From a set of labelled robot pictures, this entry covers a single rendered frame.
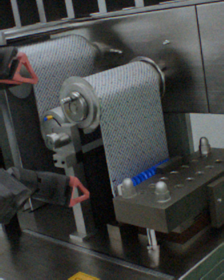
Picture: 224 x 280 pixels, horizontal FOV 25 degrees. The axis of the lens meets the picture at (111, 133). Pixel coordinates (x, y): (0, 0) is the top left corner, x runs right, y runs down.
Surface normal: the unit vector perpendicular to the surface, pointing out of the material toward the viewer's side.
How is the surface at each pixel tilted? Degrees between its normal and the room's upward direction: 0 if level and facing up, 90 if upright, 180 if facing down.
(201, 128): 90
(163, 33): 90
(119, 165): 90
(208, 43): 90
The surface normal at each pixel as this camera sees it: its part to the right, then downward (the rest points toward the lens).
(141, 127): 0.71, 0.06
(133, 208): -0.68, 0.29
